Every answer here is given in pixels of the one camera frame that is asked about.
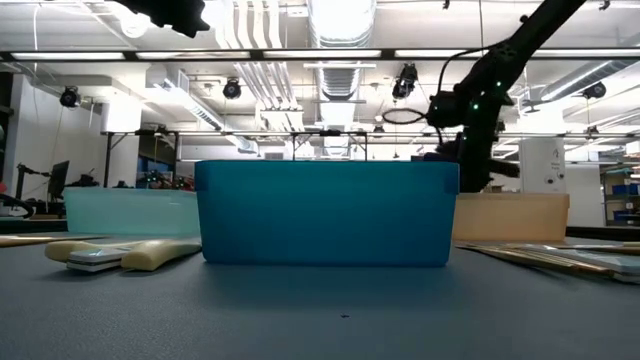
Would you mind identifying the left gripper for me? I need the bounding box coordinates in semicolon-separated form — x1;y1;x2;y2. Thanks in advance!
114;0;212;40

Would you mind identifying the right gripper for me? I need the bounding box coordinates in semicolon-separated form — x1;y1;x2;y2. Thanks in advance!
423;127;521;195

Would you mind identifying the dark blue plastic bin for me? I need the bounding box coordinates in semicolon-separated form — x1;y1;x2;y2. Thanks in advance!
193;159;460;267

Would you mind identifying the cream handle knife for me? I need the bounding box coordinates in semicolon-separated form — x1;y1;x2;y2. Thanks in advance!
44;240;146;264
121;238;203;272

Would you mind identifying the orange plastic bin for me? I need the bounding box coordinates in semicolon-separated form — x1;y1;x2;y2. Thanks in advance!
452;193;571;242

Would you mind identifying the white pillar with sign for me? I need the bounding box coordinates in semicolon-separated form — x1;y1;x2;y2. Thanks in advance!
518;137;567;195

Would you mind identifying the white ceiling pipe bundle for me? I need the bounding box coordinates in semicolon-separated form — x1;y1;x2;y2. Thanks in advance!
214;0;306;132

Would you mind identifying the white square pillar box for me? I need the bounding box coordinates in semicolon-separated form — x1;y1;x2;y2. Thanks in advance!
101;97;143;134

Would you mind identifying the shelf with blue bins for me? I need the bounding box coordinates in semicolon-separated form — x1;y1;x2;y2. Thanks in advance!
602;169;640;229

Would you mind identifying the overhead light bar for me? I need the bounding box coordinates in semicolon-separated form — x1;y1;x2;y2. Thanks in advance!
0;48;640;63

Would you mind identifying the black computer monitor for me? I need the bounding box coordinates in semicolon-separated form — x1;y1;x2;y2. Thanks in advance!
47;159;71;196

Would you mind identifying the light green plastic bin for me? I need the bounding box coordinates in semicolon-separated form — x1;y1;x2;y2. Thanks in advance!
63;187;201;237

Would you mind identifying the grey-blue table mat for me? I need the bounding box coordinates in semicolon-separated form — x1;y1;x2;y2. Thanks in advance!
0;230;640;360

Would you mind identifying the black background table frame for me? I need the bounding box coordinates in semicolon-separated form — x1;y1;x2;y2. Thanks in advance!
99;128;371;189

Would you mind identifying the black curved cable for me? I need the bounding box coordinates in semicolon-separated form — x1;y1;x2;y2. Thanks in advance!
0;193;33;219

